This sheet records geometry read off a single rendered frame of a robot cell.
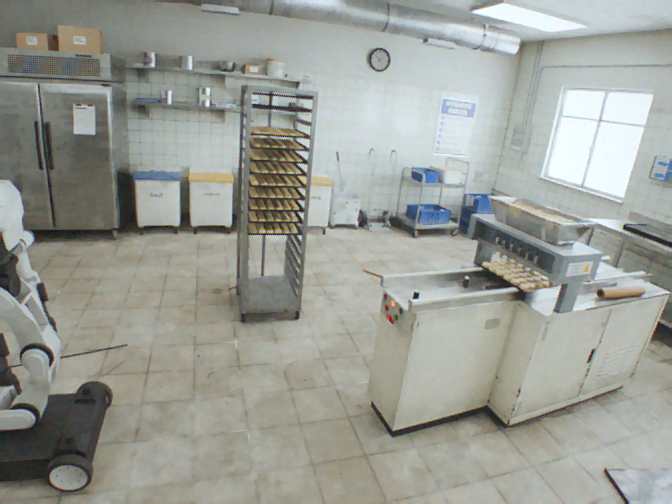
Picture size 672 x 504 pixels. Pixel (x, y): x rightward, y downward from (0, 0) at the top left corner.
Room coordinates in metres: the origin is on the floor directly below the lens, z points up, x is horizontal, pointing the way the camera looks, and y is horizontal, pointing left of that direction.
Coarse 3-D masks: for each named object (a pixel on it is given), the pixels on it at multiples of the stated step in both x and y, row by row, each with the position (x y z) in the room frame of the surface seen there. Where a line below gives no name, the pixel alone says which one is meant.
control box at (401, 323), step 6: (390, 294) 1.95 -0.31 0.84; (384, 300) 1.98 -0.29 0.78; (390, 300) 1.93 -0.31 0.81; (396, 300) 1.89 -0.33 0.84; (390, 306) 1.92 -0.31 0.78; (396, 306) 1.87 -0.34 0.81; (402, 306) 1.83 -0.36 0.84; (384, 312) 1.97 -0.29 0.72; (390, 312) 1.91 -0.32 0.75; (396, 312) 1.86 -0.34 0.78; (402, 312) 1.81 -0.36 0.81; (408, 312) 1.80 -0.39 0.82; (390, 318) 1.90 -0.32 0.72; (402, 318) 1.81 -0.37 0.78; (408, 318) 1.80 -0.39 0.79; (396, 324) 1.85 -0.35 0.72; (402, 324) 1.80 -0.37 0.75; (402, 330) 1.79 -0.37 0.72
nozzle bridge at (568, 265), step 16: (480, 224) 2.50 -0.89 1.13; (496, 224) 2.34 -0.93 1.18; (480, 240) 2.46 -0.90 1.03; (512, 240) 2.29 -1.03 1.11; (528, 240) 2.09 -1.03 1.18; (480, 256) 2.54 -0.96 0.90; (512, 256) 2.20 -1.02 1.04; (544, 256) 2.07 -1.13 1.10; (560, 256) 1.89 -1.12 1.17; (576, 256) 1.91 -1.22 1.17; (592, 256) 1.97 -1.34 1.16; (544, 272) 1.98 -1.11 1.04; (560, 272) 1.87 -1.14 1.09; (576, 272) 1.93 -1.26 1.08; (592, 272) 1.99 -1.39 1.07; (560, 288) 1.95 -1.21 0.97; (576, 288) 1.95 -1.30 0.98; (560, 304) 1.92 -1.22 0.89
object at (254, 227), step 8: (256, 224) 3.07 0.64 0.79; (264, 224) 3.08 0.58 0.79; (272, 224) 3.10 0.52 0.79; (280, 224) 3.12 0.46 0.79; (288, 224) 3.14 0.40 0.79; (248, 232) 2.90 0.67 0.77; (256, 232) 2.89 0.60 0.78; (264, 232) 2.90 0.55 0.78; (272, 232) 2.92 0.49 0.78; (280, 232) 2.94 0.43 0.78; (288, 232) 2.96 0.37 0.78; (296, 232) 2.98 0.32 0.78
